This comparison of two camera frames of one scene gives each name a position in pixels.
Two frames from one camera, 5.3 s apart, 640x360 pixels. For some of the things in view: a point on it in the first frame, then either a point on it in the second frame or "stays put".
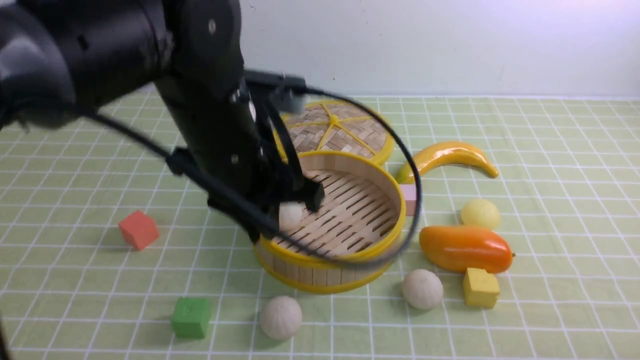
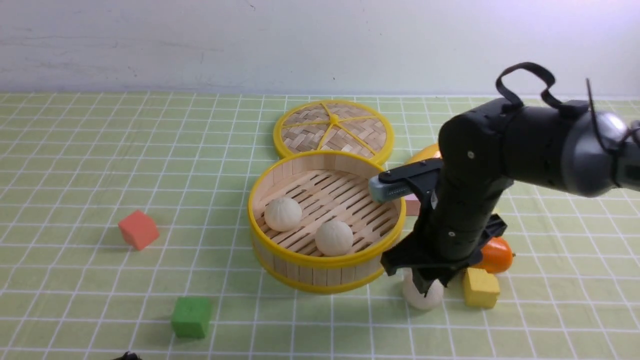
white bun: (422, 288) stays put
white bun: (280, 317) -> (334, 238)
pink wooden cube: (409, 192) stays put
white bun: (290, 215) stays put
